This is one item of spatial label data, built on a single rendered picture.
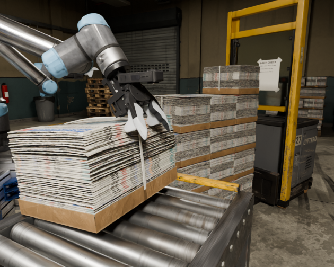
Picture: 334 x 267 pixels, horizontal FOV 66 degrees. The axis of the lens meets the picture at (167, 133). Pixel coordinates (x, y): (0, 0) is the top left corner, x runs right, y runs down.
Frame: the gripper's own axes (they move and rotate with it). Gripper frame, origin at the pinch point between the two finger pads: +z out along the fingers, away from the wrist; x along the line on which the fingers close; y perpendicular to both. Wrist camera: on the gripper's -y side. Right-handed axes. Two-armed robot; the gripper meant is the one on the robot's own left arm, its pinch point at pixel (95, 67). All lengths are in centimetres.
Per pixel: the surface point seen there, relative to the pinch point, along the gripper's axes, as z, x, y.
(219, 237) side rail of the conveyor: -11, 134, 28
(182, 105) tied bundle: 43, 39, 19
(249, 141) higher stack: 120, 34, 54
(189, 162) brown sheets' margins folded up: 50, 43, 57
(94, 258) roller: -38, 126, 29
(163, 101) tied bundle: 40.2, 20.8, 19.5
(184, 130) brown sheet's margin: 46, 41, 35
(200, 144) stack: 61, 40, 47
